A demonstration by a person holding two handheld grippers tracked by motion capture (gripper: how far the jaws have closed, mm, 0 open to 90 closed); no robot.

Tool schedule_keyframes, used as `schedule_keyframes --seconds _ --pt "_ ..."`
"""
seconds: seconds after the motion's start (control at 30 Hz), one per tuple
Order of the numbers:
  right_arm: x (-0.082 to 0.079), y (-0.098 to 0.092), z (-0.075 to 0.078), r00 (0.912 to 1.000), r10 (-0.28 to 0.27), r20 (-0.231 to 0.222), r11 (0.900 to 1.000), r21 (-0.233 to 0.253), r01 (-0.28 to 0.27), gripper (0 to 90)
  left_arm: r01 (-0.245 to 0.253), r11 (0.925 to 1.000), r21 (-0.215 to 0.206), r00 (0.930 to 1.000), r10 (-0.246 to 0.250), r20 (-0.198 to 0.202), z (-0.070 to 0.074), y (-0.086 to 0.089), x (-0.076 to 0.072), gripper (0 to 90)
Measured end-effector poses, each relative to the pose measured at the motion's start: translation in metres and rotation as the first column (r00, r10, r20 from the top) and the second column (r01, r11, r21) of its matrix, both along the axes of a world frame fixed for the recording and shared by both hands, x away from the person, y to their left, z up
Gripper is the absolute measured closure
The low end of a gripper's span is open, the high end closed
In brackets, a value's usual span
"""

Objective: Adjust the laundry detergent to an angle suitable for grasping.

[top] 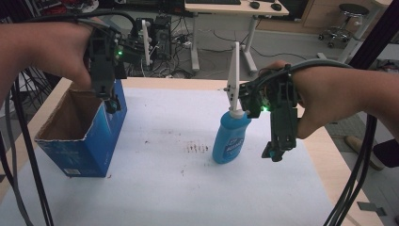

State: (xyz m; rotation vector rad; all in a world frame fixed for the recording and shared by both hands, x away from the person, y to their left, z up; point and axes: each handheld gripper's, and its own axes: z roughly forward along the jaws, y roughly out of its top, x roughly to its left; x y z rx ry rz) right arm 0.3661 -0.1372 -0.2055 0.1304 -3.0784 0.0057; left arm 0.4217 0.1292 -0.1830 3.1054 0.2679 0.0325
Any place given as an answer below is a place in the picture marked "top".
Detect person's beige shoe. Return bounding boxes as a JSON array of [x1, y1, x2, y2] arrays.
[[343, 135, 386, 171]]

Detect black cable bundle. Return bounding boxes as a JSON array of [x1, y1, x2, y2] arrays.
[[323, 113, 378, 226]]

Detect right gripper grey cable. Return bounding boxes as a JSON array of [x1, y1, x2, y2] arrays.
[[281, 58, 355, 78]]

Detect person's right hand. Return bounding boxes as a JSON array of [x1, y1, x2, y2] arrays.
[[260, 60, 359, 140]]

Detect hanging grey cable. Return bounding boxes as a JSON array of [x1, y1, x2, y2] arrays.
[[4, 92, 35, 226]]

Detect person's left hand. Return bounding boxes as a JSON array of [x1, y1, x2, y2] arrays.
[[39, 19, 96, 90]]

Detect black computer tower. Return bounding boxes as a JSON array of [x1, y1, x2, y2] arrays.
[[150, 14, 173, 61]]

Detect black swivel stool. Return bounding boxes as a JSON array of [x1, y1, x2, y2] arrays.
[[318, 3, 371, 49]]

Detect hanging black cable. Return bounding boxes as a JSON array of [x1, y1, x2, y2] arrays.
[[11, 73, 55, 226]]

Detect black keyboard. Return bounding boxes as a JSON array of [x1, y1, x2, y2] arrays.
[[193, 0, 243, 6]]

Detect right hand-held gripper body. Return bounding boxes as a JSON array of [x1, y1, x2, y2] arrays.
[[224, 41, 299, 153]]

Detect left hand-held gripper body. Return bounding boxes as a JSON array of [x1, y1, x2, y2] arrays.
[[85, 19, 152, 101]]

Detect blue cardboard box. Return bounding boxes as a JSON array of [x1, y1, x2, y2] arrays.
[[34, 78, 128, 179]]

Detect blue plastic bottle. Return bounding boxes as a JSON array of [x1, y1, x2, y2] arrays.
[[212, 107, 252, 165]]

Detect black metal frame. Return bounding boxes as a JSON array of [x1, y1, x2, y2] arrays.
[[348, 0, 399, 71]]

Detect white desk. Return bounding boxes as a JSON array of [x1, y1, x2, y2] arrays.
[[184, 0, 290, 77]]

